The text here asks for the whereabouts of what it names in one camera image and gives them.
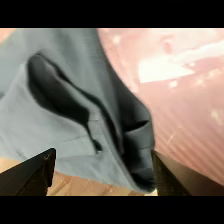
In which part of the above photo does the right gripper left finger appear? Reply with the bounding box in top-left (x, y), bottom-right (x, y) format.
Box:
top-left (0, 147), bottom-right (57, 197)

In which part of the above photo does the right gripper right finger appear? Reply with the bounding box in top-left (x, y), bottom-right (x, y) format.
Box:
top-left (150, 149), bottom-right (224, 197)

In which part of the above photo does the grey-blue garment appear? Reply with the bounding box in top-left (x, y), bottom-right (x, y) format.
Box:
top-left (0, 27), bottom-right (157, 194)

